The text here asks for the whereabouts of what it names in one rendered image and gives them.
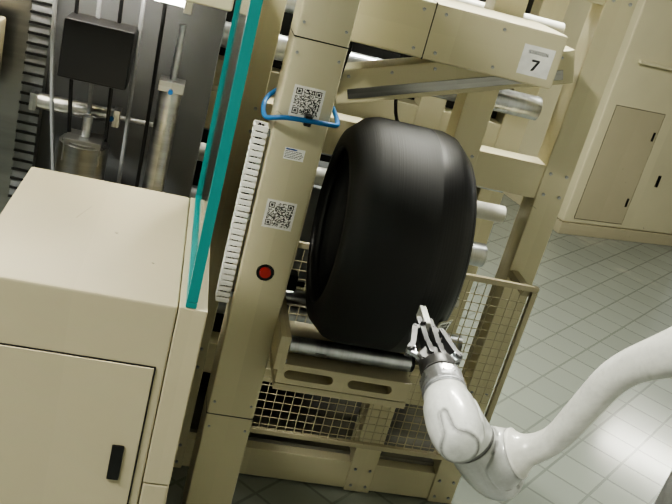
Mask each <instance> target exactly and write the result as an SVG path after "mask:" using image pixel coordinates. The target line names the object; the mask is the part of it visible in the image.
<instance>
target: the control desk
mask: <svg viewBox="0 0 672 504"><path fill-rule="evenodd" d="M194 205H195V198H191V199H190V198H188V197H184V196H179V195H174V194H169V193H164V192H158V191H153V190H148V189H143V188H138V187H133V186H128V185H123V184H118V183H113V182H108V181H103V180H98V179H93V178H87V177H82V176H77V175H72V174H67V173H62V172H57V171H52V170H47V169H42V168H37V167H31V168H30V170H29V171H28V173H27V175H26V176H25V178H24V179H23V181H22V182H21V184H20V185H19V187H18V188H17V190H16V191H15V193H14V194H13V196H12V197H11V199H10V200H9V202H8V203H7V205H6V206H5V208H4V209H3V211H2V213H1V214H0V504H166V501H167V493H168V489H169V484H170V480H171V476H172V471H173V467H174V462H175V458H176V453H177V449H178V444H179V440H180V435H181V431H182V426H183V422H184V417H185V413H186V408H187V404H188V399H189V395H190V390H191V386H192V381H193V377H194V372H195V368H196V364H197V359H198V355H199V350H200V346H201V341H202V337H203V332H204V328H205V323H206V319H207V314H208V292H209V266H210V248H209V253H208V257H207V262H206V266H205V271H204V276H203V280H202V285H201V290H200V294H199V299H198V305H197V308H196V309H192V308H187V307H185V305H186V294H187V283H188V272H189V261H190V249H191V238H192V227H193V216H194Z"/></svg>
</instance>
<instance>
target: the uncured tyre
mask: <svg viewBox="0 0 672 504"><path fill-rule="evenodd" d="M476 216H477V187H476V179H475V173H474V169H473V166H472V163H471V161H470V159H469V158H468V156H467V154H466V153H465V151H464V149H463V148H462V146H461V145H460V143H459V142H458V140H457V139H456V138H454V137H452V136H450V135H449V134H447V133H445V132H443V131H440V130H436V129H431V128H427V127H422V126H418V125H413V124H409V123H405V122H400V121H396V120H391V119H387V118H383V117H369V118H364V119H362V120H361V121H359V122H358V123H356V124H354V125H353V126H351V127H349V128H348V129H346V130H345V131H344V133H343V134H342V135H341V137H340V139H339V141H338V142H337V145H336V147H335V149H334V151H333V154H332V156H331V159H330V162H329V164H328V167H327V170H326V173H325V177H324V180H323V184H322V187H321V191H320V195H319V198H318V202H317V206H316V211H315V215H314V220H313V225H312V231H311V237H310V244H309V252H308V260H307V270H306V308H307V314H308V317H309V319H310V321H311V322H312V323H313V325H314V326H315V327H316V329H317V330H318V331H319V333H320V334H321V335H322V336H323V337H325V338H327V339H329V340H331V341H333V342H335V343H341V344H347V345H353V346H359V347H365V348H371V349H377V350H383V351H389V352H395V353H403V352H405V350H406V347H407V345H408V341H409V333H410V330H411V328H412V325H413V323H415V321H416V319H417V316H416V314H417V312H418V309H419V306H420V305H423V306H426V308H427V311H428V314H429V318H432V319H433V322H434V325H435V326H436V327H437V326H438V324H439V322H443V321H448V319H449V317H450V315H451V313H452V311H453V309H454V307H455V305H456V302H457V300H458V298H459V295H460V292H461V289H462V286H463V283H464V280H465V277H466V273H467V270H468V266H469V262H470V257H471V252H472V247H473V241H474V235H475V227H476Z"/></svg>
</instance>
